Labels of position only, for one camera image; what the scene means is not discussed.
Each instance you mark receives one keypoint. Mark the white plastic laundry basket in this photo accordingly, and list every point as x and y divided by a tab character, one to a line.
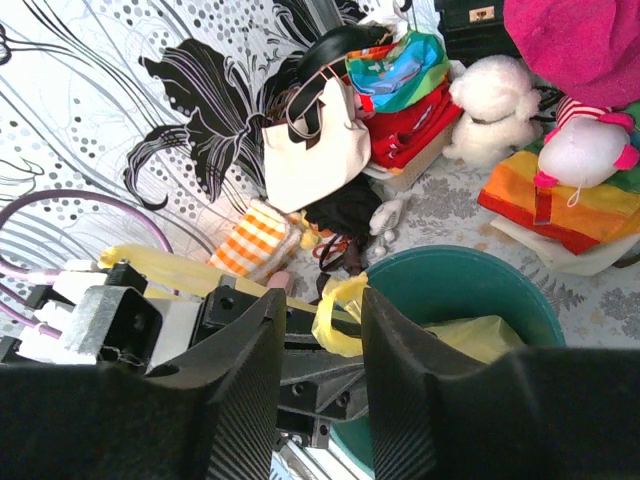
404	179

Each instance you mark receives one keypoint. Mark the black cloth garment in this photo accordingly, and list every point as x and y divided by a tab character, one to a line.
348	210

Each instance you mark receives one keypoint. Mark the magenta fabric bag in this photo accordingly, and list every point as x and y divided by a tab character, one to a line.
587	49

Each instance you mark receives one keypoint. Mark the cream plush lamb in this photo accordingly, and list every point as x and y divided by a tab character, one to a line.
499	103

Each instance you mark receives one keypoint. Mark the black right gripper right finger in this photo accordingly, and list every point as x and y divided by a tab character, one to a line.
535	413

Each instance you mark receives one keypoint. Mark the orange checkered towel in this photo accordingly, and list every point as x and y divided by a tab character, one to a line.
258	245

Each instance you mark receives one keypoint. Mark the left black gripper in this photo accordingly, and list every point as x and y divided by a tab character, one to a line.
313	383

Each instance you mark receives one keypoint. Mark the white smiley plush toy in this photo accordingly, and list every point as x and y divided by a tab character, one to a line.
382	226

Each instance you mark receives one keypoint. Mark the rainbow striped bag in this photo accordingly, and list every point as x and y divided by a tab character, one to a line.
583	239

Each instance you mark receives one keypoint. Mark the colorful tie-dye cloth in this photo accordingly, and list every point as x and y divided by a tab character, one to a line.
392	77

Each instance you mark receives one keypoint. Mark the yellow plastic trash bag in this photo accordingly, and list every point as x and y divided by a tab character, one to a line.
337	318

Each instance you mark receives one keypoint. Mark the cream canvas tote bag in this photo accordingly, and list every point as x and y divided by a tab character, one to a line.
296	174

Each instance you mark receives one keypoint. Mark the pink white plush doll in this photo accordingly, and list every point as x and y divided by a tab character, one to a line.
588	145

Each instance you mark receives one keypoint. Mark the teal plastic trash bin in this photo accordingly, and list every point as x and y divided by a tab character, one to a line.
450	295

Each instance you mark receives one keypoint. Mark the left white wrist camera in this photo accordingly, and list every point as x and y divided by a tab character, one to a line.
91	315

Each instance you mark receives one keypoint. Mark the red cloth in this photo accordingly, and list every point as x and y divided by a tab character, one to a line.
396	138

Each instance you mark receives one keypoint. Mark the black leather handbag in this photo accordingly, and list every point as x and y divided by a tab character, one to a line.
474	29

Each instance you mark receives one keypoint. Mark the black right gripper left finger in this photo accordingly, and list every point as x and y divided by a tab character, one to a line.
209	413

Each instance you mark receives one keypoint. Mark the black wide-brim hat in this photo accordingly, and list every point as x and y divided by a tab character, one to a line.
337	43

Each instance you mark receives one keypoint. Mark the pink fuzzy slipper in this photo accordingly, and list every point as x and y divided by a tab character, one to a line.
280	279

